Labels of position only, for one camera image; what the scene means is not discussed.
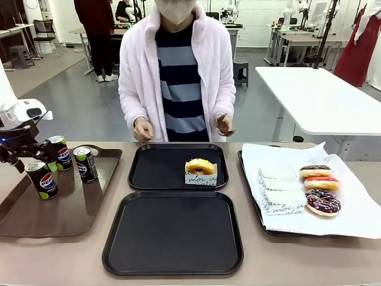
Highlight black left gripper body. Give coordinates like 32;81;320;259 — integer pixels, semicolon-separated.
0;125;40;164

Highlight black Pepsi can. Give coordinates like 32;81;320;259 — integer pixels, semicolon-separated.
73;145;98;184
47;135;74;172
25;161;59;200

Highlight white printed paper donut box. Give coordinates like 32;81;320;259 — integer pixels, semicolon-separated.
260;190;308;216
183;162;220;186

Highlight yellow glazed donut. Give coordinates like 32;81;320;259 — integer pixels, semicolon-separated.
185;158;216;176

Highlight brown metal tongs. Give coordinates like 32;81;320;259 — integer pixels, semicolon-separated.
215;112;239;136

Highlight sprinkled chocolate donut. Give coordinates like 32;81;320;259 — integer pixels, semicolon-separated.
258;166;302;181

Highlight chocolate donut yellow crumbs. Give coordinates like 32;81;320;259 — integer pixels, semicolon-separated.
299;164;332;179

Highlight chocolate donut colourful sprinkles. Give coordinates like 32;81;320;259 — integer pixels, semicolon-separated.
305;188;342;217

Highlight person's right forearm pink sleeve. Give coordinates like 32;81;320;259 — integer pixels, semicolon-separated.
118;71;149;128

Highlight person's left forearm pink sleeve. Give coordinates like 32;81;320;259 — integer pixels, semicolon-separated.
208;71;238;120

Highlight person's right hand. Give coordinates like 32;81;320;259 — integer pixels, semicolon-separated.
132;116;155;142

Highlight person's left hand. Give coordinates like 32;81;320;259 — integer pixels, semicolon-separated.
216;114;235;136

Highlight grey plastic stool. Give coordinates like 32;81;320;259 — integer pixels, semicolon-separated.
232;59;249;88
8;44;36;72

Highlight small black plastic tray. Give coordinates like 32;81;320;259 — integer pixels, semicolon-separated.
127;143;229;192

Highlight black office chair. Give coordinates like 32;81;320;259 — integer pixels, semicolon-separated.
32;18;65;58

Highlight wooden lab table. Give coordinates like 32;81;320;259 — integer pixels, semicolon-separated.
69;27;126;76
269;23;351;68

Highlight standing person in dark clothes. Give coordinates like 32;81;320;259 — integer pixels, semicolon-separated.
73;0;120;83

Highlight person in pink fleece jacket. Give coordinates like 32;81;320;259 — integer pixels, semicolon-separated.
118;0;238;143

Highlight large black plastic tray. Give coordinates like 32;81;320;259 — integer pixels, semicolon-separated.
102;191;245;276

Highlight seated person in black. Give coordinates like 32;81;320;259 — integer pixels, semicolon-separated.
114;0;133;22

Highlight black tray under paper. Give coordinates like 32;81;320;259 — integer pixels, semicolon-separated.
237;145;330;238

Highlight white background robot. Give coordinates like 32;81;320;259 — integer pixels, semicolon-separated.
219;0;241;25

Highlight pink glazed donut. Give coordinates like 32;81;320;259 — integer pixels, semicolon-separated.
304;176;341;192

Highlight white rectangular table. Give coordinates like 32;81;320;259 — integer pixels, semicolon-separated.
254;66;381;142

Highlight white paper sheet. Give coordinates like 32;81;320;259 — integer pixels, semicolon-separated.
241;142;381;240

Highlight mannequin in red dress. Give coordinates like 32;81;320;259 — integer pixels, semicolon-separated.
333;0;381;88

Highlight brown plastic handled tray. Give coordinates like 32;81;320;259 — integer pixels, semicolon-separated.
0;145;123;245

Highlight black camera stand pole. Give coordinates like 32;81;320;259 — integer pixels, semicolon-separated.
311;0;341;70

